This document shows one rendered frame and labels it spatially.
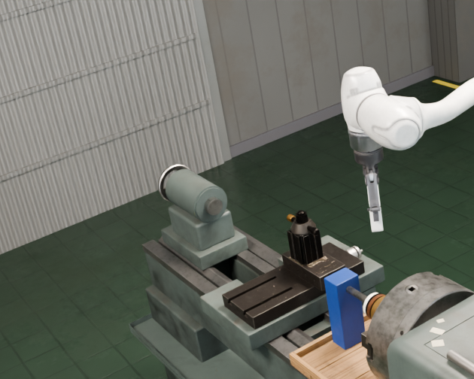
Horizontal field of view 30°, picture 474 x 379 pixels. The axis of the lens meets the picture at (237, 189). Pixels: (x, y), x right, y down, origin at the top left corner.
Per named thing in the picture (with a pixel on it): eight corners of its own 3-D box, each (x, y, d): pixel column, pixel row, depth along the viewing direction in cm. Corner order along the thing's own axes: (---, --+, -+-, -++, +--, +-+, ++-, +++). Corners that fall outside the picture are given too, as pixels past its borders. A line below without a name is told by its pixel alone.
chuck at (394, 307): (489, 353, 238) (470, 261, 223) (402, 422, 228) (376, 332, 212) (465, 338, 246) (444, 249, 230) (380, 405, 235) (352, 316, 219)
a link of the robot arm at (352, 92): (338, 124, 232) (358, 141, 221) (330, 68, 225) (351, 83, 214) (375, 113, 234) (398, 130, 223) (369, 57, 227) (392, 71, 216)
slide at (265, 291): (365, 272, 288) (363, 260, 286) (254, 330, 270) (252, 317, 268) (330, 253, 302) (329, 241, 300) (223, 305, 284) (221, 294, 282)
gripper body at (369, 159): (383, 151, 227) (387, 183, 231) (381, 137, 234) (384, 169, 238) (353, 155, 228) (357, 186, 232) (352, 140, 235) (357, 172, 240)
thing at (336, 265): (347, 278, 278) (345, 264, 276) (321, 291, 274) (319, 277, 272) (308, 254, 295) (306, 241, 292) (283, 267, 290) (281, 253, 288)
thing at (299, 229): (321, 228, 278) (320, 219, 277) (300, 238, 275) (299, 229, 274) (305, 219, 285) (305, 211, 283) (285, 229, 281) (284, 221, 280)
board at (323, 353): (454, 356, 253) (454, 344, 251) (356, 416, 238) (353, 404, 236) (384, 313, 277) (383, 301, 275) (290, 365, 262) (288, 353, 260)
